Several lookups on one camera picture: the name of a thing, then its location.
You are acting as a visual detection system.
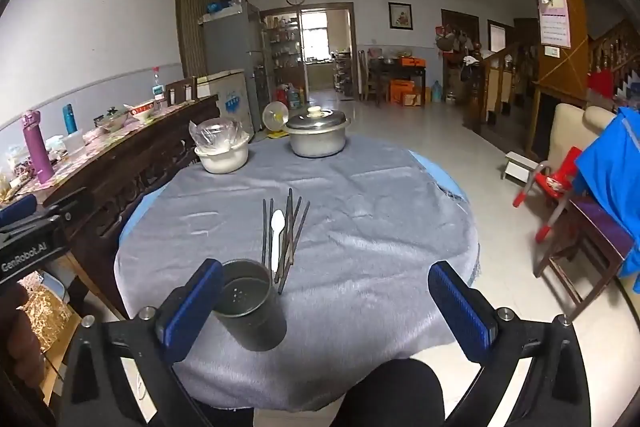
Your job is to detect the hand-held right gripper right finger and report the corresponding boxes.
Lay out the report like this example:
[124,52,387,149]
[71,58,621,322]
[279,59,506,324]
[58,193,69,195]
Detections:
[428,260,599,427]

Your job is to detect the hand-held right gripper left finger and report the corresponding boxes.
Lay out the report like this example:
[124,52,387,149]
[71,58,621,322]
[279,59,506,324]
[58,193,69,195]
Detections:
[60,258,226,427]

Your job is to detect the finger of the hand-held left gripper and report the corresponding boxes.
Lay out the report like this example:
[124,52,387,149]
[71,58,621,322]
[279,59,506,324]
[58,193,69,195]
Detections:
[42,187,96,223]
[0,195,39,231]

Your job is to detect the metal utensil holder cup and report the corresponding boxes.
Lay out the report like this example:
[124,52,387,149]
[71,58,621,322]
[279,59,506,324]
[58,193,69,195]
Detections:
[212,258,289,353]

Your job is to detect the pile of dark chopsticks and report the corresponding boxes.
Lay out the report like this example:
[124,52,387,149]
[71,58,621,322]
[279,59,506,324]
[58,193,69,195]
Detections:
[261,188,312,296]

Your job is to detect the white plastic spoon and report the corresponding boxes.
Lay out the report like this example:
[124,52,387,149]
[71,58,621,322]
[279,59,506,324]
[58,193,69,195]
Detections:
[270,209,286,274]

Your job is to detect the person's left hand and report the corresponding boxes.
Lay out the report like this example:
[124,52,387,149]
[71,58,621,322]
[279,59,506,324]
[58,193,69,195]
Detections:
[0,282,49,409]

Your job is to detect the carved dark wooden sideboard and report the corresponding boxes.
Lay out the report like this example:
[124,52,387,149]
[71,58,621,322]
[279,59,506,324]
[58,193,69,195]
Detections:
[0,94,221,323]

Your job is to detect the purple thermos bottle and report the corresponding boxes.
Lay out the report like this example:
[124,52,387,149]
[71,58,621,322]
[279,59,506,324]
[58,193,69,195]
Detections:
[21,109,55,184]

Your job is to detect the clear plastic cup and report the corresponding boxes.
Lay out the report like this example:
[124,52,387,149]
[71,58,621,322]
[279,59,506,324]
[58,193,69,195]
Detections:
[62,132,86,156]

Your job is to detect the gold patterned bag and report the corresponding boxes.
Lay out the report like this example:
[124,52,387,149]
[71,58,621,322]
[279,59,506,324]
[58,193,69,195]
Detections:
[19,274,74,354]

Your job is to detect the light blue table cover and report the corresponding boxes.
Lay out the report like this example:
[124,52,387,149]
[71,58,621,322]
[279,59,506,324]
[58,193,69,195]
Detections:
[119,151,468,238]

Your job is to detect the teal bottle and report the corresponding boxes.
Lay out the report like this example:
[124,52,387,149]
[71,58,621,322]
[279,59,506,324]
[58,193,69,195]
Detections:
[62,103,79,136]

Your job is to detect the bowl with glass lid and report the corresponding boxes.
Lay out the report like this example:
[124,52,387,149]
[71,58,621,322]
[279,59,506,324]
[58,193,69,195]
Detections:
[94,106,130,130]

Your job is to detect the person's leg black trousers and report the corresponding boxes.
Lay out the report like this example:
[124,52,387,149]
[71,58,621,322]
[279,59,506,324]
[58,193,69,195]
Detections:
[320,358,446,427]

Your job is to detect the red and white bowl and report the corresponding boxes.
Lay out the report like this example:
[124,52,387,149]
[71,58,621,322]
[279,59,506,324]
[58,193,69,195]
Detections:
[130,102,157,123]

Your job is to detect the grey tablecloth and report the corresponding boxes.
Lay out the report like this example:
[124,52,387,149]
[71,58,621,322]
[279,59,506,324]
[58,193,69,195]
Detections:
[114,134,482,413]

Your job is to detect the red capped plastic bottle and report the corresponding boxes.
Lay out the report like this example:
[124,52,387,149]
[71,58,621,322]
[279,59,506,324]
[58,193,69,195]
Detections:
[151,66,166,103]

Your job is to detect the white step stool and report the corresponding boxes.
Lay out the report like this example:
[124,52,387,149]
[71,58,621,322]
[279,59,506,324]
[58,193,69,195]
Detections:
[502,151,539,183]

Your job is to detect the dark wooden chair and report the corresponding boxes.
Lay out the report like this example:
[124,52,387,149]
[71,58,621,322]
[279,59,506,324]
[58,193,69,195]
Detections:
[533,194,634,321]

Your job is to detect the red plastic chair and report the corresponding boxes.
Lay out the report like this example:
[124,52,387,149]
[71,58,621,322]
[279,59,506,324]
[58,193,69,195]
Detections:
[512,147,584,244]

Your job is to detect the clear plastic bag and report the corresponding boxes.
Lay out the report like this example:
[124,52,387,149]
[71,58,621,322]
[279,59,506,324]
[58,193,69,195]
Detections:
[188,117,251,154]

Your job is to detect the white chest freezer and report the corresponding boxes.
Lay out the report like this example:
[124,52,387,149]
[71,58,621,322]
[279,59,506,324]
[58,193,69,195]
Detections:
[196,69,251,134]

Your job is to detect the aluminium pot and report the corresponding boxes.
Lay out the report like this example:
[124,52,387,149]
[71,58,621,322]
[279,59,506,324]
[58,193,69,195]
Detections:
[287,123,349,159]

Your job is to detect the blue jacket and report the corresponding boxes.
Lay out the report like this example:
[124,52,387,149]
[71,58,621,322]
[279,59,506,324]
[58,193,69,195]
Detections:
[574,107,640,294]

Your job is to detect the small electric fan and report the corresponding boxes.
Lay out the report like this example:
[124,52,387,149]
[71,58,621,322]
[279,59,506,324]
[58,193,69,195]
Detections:
[262,101,291,139]

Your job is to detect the cream sofa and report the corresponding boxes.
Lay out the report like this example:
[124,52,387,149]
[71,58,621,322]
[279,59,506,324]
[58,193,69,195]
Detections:
[547,103,621,168]

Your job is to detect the aluminium pot lid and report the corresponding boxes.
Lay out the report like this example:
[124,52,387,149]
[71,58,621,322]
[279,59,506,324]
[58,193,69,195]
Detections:
[284,105,352,132]

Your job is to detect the orange cardboard box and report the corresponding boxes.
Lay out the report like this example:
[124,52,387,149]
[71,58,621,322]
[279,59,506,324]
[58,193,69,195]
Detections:
[389,79,416,106]

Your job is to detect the grey refrigerator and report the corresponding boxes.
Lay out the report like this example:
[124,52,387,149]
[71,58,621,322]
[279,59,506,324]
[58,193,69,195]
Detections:
[199,2,264,134]

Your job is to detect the wooden stair railing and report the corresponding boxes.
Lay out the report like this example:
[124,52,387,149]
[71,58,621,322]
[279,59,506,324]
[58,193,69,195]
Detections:
[470,21,640,142]

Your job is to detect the dark wooden side table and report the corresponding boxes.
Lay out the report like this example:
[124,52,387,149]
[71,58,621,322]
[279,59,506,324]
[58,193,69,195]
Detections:
[366,56,429,108]

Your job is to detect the orange wooden pillar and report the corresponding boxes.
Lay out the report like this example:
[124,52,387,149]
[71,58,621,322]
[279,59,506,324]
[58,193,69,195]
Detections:
[512,0,592,108]

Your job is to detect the pink wall calendar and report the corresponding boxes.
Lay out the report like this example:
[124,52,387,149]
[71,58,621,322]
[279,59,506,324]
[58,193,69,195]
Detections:
[533,0,572,49]

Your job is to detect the framed wall picture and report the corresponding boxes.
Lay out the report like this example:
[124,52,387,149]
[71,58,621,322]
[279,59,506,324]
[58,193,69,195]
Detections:
[388,2,415,31]

